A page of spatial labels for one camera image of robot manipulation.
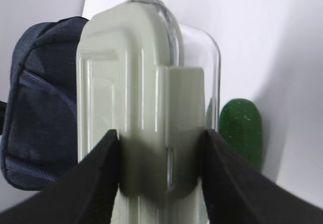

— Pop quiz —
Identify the green cucumber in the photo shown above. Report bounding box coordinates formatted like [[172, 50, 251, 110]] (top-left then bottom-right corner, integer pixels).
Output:
[[219, 98, 263, 171]]

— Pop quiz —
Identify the glass container green lid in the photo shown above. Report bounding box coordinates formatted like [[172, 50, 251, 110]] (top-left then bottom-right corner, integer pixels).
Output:
[[76, 0, 221, 223]]

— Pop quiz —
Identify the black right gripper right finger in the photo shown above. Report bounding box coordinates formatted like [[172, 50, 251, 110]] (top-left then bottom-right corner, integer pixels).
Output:
[[201, 129, 322, 223]]

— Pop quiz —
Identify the dark navy lunch bag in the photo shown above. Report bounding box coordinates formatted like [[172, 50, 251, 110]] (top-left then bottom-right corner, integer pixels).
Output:
[[1, 17, 87, 191]]

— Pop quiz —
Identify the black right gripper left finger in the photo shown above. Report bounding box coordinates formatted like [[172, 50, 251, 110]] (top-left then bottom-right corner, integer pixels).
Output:
[[1, 130, 121, 223]]

